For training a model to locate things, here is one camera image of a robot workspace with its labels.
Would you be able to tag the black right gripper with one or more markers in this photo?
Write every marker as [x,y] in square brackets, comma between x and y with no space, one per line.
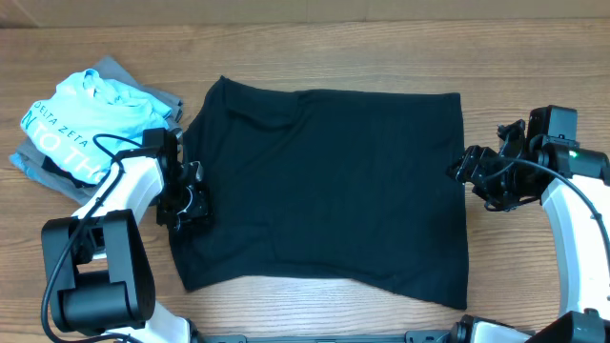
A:
[472,166]

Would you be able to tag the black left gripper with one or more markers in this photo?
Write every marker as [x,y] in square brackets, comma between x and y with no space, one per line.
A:
[201,211]

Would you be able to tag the black t-shirt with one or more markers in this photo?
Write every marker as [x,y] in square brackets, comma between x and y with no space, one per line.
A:
[329,184]

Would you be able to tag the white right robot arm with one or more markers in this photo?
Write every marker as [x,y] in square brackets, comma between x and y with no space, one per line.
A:
[541,160]

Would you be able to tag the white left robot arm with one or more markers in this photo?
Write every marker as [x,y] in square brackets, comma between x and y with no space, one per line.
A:
[99,280]

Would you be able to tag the light blue printed t-shirt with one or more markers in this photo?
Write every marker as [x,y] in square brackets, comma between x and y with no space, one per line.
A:
[84,105]

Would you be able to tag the grey folded garment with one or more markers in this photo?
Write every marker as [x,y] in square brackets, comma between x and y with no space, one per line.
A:
[40,168]

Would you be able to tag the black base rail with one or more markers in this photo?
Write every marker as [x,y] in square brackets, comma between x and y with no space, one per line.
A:
[432,336]

